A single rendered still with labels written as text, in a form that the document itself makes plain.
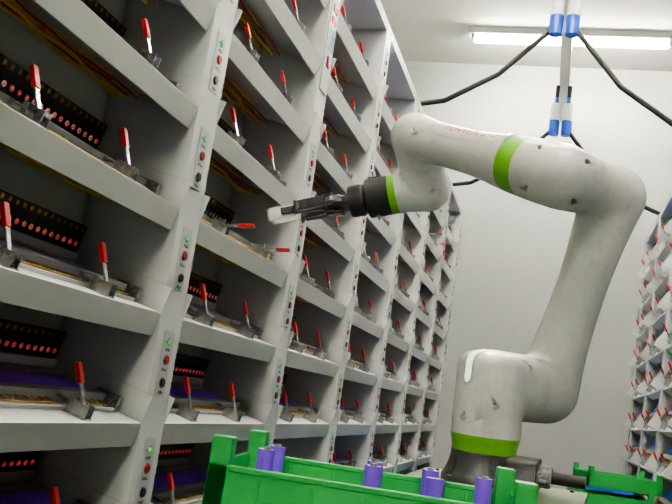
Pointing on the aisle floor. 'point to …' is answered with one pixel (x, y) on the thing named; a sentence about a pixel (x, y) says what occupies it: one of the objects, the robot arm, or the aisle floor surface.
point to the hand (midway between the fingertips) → (283, 214)
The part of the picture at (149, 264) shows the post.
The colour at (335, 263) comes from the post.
